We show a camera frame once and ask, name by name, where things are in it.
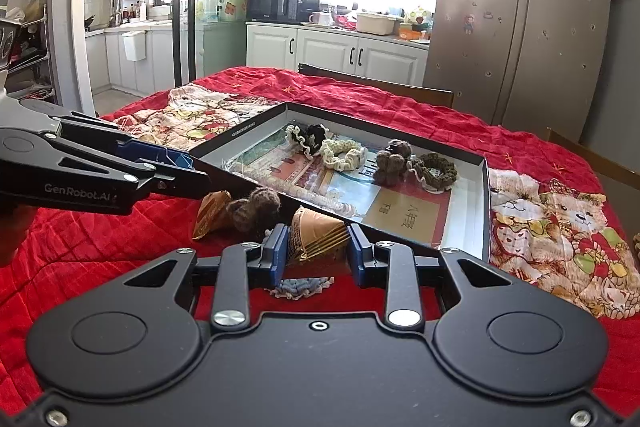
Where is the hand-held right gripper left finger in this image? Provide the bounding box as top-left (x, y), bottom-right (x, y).
top-left (122, 223), bottom-right (290, 332)

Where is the black microwave oven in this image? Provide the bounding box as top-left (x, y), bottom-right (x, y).
top-left (246, 0), bottom-right (301, 24)

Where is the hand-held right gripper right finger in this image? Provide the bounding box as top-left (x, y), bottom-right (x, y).
top-left (346, 223), bottom-right (521, 329)

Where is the cream plastic basin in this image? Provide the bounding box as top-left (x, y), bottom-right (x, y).
top-left (356, 11), bottom-right (404, 36)

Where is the silver double-door refrigerator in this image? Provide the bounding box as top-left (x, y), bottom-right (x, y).
top-left (422, 0), bottom-right (614, 144)

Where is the white kitchen counter unit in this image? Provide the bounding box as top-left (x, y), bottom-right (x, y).
top-left (84, 19), bottom-right (176, 96)

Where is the cream crochet scrunchie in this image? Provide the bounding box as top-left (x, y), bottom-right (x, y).
top-left (320, 138), bottom-right (369, 170)

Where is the plush toy decoration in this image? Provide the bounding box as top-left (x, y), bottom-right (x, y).
top-left (406, 7), bottom-right (434, 28)

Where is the black crochet scrunchie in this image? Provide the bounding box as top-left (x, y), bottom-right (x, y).
top-left (286, 123), bottom-right (327, 156)

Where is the light blue crochet scrunchie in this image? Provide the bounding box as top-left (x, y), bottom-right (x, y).
top-left (265, 277), bottom-right (335, 301)

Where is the red printed blanket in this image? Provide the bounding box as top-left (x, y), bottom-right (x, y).
top-left (0, 66), bottom-right (640, 408)

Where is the white sideboard cabinet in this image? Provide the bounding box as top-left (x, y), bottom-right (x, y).
top-left (245, 22), bottom-right (432, 88)

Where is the black shallow cardboard box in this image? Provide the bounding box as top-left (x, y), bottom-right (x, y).
top-left (187, 102), bottom-right (493, 261)

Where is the person's left hand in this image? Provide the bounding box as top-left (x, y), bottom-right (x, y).
top-left (0, 208), bottom-right (36, 268)

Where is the white hanging waste bin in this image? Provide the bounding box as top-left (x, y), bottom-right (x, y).
top-left (121, 29), bottom-right (148, 62)

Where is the blue binder clip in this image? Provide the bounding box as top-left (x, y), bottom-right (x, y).
top-left (156, 146), bottom-right (196, 172)

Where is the olive crochet scrunchie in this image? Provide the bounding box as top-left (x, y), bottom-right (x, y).
top-left (410, 152), bottom-right (459, 194)

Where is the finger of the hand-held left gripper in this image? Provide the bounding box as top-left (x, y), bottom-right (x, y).
top-left (59, 112), bottom-right (196, 172)
top-left (116, 162), bottom-right (212, 214)

